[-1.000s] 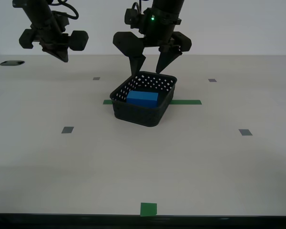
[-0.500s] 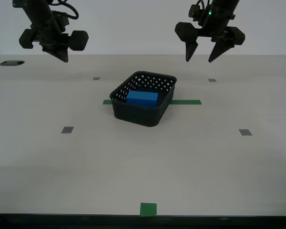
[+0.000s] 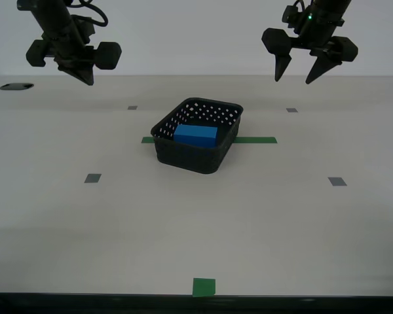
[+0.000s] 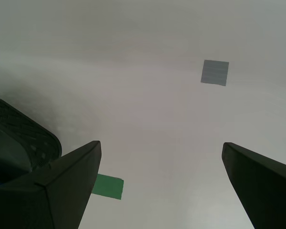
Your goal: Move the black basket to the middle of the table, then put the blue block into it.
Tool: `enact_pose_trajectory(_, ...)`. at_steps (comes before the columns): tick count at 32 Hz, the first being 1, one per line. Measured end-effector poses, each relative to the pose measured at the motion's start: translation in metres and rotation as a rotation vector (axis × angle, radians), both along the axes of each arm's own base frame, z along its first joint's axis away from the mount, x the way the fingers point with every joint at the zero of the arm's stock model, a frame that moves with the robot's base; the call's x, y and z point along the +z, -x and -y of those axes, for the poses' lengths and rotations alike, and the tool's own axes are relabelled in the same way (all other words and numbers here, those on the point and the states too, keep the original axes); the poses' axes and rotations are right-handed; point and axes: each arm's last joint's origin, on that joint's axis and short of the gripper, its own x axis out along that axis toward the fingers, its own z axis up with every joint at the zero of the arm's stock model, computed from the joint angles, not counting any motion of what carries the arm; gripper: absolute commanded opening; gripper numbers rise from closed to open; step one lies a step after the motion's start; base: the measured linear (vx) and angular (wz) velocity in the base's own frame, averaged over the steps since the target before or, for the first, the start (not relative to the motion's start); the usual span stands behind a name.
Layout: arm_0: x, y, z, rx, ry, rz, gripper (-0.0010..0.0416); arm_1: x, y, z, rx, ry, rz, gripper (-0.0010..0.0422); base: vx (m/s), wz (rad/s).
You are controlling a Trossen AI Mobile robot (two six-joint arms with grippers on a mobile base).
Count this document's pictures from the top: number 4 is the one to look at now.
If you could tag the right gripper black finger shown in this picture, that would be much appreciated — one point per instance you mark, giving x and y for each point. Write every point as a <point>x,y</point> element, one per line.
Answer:
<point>50,198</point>
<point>267,190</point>

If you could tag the black perforated plastic basket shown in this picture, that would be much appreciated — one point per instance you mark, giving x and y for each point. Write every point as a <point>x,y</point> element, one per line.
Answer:
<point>14,133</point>

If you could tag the green tape patch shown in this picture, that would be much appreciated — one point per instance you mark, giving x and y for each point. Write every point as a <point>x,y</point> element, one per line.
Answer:
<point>108,187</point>

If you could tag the gray tape square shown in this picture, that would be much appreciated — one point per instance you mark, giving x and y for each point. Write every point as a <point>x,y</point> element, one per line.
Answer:
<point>214,72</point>

